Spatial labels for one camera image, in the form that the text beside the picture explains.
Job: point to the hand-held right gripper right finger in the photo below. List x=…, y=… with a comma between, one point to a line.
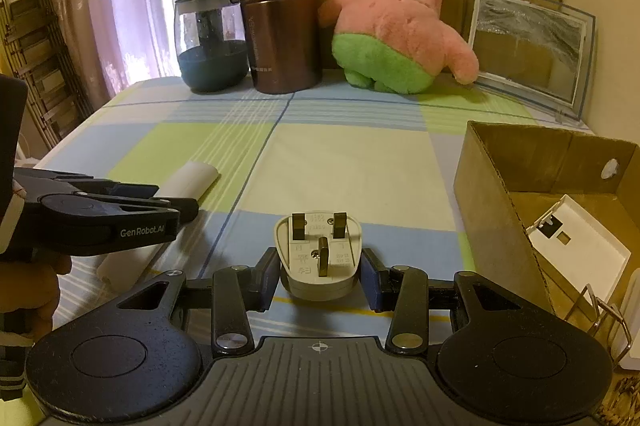
x=369, y=278

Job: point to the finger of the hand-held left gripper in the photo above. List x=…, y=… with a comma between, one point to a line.
x=132, y=192
x=185, y=208

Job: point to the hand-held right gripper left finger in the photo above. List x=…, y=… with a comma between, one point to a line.
x=270, y=278

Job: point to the white plastic case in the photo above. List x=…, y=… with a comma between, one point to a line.
x=192, y=178

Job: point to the white three-pin plug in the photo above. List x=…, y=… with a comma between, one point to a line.
x=310, y=271

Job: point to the brown cardboard box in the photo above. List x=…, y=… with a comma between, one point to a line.
x=500, y=216

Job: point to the white square charger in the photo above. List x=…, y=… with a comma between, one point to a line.
x=632, y=321

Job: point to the leopard print hair clip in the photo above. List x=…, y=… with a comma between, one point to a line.
x=625, y=388

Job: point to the person's left hand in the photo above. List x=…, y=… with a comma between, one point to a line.
x=30, y=291

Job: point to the glass teapot with dark base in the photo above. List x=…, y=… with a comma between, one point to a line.
x=212, y=66

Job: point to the folding step ladder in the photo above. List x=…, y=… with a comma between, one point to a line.
x=35, y=66

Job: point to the purple lace curtain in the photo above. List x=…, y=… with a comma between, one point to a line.
x=125, y=6

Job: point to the brown metal thermos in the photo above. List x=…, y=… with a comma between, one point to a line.
x=282, y=31

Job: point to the pink starfish plush toy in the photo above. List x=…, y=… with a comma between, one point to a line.
x=395, y=41

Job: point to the glass picture frame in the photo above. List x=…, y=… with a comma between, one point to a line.
x=530, y=51

